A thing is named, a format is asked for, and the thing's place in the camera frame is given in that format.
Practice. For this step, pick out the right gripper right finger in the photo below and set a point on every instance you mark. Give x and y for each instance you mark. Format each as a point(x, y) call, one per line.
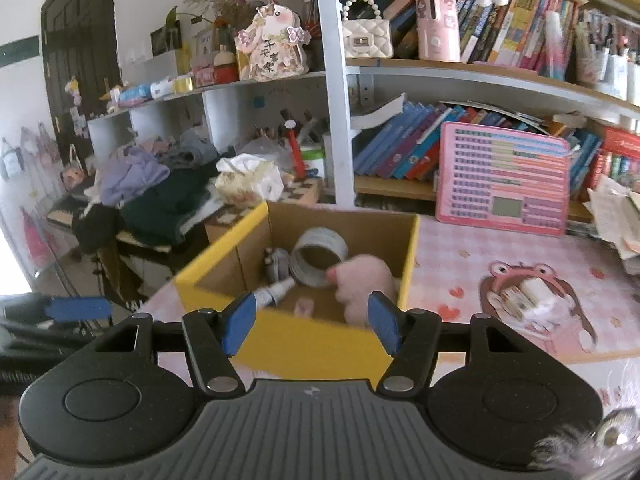
point(410, 338)

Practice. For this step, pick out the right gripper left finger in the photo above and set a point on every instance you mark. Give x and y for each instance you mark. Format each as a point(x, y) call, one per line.
point(213, 338)

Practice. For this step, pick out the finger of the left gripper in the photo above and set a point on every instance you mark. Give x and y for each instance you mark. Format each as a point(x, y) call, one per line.
point(78, 309)

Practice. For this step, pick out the dark blue white bottle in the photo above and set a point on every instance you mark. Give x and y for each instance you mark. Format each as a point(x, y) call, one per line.
point(271, 295)

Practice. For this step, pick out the pink plush pig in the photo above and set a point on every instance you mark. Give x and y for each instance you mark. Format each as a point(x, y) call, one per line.
point(355, 279)

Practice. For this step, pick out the toy car grey purple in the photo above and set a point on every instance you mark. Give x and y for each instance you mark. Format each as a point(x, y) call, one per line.
point(277, 264)

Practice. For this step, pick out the small card box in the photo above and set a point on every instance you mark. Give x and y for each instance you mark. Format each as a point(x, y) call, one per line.
point(516, 303)

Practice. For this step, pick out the white tape roll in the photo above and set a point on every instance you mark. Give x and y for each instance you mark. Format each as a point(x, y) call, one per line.
point(317, 250)

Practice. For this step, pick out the large white charger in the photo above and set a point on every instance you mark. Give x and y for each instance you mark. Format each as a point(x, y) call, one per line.
point(539, 294)

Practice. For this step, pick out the pink stick tube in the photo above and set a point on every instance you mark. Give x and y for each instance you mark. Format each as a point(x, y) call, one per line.
point(304, 307)

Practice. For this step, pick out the yellow cardboard box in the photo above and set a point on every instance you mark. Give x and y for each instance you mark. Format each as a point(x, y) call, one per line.
point(304, 336)

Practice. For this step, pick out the pile of clothes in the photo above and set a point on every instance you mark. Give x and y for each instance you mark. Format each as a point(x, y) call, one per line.
point(156, 191)

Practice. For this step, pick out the white tissue pack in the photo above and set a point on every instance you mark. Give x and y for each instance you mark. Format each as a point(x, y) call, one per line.
point(247, 180)

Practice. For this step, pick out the pink checkered table mat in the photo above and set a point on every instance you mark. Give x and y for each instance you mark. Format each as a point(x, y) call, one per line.
point(461, 271)

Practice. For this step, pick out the pink keyboard learning tablet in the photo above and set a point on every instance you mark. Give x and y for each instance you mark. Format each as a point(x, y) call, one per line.
point(503, 179)

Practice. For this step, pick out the white shelf unit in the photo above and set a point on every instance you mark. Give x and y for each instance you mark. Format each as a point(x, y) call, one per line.
point(345, 85)

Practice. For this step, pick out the row of blue books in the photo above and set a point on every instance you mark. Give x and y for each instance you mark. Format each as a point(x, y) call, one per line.
point(406, 147)

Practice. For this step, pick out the stack of papers and books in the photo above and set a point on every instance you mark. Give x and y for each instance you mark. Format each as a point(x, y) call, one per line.
point(615, 211)

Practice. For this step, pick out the red dictionary box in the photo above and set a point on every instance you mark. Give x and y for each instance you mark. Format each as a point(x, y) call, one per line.
point(621, 142)

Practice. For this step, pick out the pink paper ornament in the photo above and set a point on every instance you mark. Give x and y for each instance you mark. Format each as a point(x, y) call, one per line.
point(272, 45)

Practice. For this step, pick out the white quilted handbag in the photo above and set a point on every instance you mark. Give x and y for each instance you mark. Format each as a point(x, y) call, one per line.
point(366, 37)

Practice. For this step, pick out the pink cylinder container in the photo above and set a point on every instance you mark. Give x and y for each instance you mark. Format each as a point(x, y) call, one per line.
point(438, 30)

